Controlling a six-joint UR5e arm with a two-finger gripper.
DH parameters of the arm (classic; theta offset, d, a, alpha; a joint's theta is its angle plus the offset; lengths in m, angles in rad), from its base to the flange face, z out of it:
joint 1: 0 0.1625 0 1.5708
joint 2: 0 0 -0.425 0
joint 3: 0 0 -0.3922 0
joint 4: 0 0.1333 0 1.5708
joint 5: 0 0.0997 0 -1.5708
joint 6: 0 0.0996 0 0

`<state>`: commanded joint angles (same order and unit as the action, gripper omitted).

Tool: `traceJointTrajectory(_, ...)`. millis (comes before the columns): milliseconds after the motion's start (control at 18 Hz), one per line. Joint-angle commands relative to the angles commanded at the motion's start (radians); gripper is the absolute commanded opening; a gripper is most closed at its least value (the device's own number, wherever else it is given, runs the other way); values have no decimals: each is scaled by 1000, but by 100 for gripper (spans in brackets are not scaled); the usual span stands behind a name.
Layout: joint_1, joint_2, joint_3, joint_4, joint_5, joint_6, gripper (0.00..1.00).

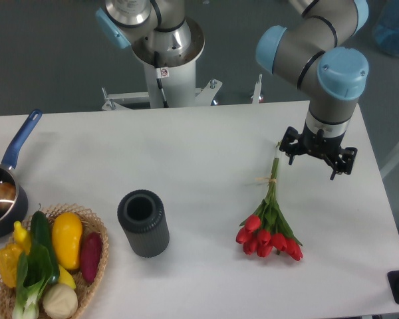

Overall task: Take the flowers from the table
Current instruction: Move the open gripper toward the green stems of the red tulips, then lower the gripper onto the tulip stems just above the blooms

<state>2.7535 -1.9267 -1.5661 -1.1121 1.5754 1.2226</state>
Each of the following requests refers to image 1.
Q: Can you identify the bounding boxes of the small yellow pepper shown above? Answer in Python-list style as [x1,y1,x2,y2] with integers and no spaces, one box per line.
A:
[13,221,31,255]

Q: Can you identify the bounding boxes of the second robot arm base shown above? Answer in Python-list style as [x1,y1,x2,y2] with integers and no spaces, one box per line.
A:
[95,0,205,67]

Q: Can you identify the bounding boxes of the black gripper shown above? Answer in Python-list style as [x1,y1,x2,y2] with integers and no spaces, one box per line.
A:
[281,121,358,181]

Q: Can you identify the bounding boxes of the blue handled saucepan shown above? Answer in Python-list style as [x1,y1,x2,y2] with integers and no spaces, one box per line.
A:
[0,109,43,237]

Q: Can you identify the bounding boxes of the dark grey ribbed vase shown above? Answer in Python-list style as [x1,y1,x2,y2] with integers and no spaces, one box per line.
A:
[117,189,170,258]

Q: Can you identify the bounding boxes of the yellow bell pepper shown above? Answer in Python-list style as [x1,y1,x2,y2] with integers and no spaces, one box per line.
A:
[0,243,23,288]

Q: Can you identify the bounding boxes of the red tulip bouquet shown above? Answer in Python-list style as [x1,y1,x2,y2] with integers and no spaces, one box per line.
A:
[235,143,303,261]

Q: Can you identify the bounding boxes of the purple sweet potato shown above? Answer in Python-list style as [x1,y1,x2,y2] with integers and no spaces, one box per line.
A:
[80,232,102,284]

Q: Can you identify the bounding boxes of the green bok choy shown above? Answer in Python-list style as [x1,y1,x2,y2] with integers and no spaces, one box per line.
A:
[12,240,53,318]

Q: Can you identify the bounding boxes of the dark green cucumber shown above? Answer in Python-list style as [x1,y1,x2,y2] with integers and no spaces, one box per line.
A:
[30,211,60,284]

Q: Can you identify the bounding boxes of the yellow lemon wedge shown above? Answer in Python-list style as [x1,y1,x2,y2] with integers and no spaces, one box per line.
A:
[58,265,76,290]

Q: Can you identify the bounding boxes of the black cable on pedestal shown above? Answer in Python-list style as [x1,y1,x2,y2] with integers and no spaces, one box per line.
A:
[154,51,170,108]

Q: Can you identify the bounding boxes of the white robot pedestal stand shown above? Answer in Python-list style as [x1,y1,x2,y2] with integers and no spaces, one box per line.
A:
[101,61,265,112]

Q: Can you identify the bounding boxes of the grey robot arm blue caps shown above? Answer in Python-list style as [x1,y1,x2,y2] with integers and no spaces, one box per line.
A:
[255,1,369,175]

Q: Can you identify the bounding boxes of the blue translucent container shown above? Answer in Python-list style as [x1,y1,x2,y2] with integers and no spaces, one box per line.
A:
[372,0,399,57]

